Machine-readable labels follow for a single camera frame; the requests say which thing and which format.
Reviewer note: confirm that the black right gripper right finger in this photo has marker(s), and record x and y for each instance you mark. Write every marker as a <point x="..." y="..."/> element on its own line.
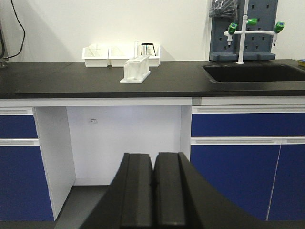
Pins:
<point x="185" y="200"/>

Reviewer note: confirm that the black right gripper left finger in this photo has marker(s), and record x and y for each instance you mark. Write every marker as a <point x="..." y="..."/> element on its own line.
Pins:
<point x="127" y="203"/>

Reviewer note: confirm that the white test tube rack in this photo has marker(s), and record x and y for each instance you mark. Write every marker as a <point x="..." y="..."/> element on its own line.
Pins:
<point x="136" y="70"/>

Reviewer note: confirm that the grey pegboard drying rack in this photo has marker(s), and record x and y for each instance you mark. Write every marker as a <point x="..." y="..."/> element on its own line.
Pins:
<point x="256" y="46"/>

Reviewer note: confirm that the blue lower right cabinet door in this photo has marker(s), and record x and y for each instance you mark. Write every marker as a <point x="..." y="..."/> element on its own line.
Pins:
<point x="242" y="173"/>

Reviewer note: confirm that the blue cabinet door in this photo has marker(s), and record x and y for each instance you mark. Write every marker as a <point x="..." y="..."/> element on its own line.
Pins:
<point x="24" y="194"/>
<point x="288" y="198"/>
<point x="242" y="173"/>

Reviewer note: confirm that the blue lower left cabinet door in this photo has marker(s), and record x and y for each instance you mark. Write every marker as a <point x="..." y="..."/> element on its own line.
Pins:
<point x="24" y="194"/>

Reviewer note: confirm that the blue far right cabinet door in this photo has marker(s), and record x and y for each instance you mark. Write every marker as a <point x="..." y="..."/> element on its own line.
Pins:
<point x="288" y="198"/>

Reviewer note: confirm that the blue upper right drawer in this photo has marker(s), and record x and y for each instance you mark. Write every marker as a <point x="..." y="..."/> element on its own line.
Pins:
<point x="251" y="124"/>

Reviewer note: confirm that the blue drawer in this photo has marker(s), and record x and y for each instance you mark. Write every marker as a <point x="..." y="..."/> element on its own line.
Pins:
<point x="251" y="124"/>
<point x="17" y="126"/>

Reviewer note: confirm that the blue upper left drawer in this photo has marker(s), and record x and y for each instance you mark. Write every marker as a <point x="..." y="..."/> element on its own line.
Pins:
<point x="17" y="126"/>

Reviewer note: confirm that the middle white storage bin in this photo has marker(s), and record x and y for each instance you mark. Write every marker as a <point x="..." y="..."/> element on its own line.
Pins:
<point x="119" y="54"/>

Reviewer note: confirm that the white storage bin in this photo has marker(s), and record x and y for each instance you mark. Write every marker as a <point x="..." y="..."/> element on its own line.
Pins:
<point x="154" y="61"/>
<point x="96" y="56"/>
<point x="119" y="54"/>

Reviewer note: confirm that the left white storage bin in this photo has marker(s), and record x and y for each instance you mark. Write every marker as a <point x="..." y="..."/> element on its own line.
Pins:
<point x="96" y="56"/>

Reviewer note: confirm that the black lab sink basin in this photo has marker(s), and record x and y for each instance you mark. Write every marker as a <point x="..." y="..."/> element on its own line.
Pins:
<point x="261" y="73"/>

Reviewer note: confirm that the right white storage bin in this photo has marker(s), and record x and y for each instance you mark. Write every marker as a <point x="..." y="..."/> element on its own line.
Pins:
<point x="154" y="61"/>

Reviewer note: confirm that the black metal tripod stand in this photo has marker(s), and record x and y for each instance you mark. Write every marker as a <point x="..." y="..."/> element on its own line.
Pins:
<point x="148" y="48"/>

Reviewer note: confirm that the white lab faucet green knobs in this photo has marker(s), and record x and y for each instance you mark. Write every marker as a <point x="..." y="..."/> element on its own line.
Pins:
<point x="279" y="26"/>

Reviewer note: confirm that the yellow tray at sink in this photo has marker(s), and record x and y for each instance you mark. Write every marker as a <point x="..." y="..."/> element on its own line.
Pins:
<point x="301" y="62"/>

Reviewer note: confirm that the plastic bag of pegs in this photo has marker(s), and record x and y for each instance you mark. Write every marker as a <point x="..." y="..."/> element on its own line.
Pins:
<point x="223" y="9"/>

